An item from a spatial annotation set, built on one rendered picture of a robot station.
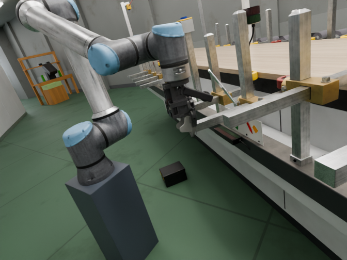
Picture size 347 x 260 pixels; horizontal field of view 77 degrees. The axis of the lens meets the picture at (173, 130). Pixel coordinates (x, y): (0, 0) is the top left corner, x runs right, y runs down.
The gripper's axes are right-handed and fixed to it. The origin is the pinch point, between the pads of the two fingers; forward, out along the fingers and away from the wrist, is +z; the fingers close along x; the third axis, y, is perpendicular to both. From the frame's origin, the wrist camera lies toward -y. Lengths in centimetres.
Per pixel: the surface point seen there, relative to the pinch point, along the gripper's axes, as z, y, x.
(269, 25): -25, -132, -120
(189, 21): -39, -26, -52
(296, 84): -14.7, -23.4, 22.1
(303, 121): -3.3, -25.6, 22.5
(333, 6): -30, -133, -58
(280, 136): 18.8, -43.0, -6.6
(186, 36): -32, -24, -53
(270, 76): -7.8, -45.7, -14.8
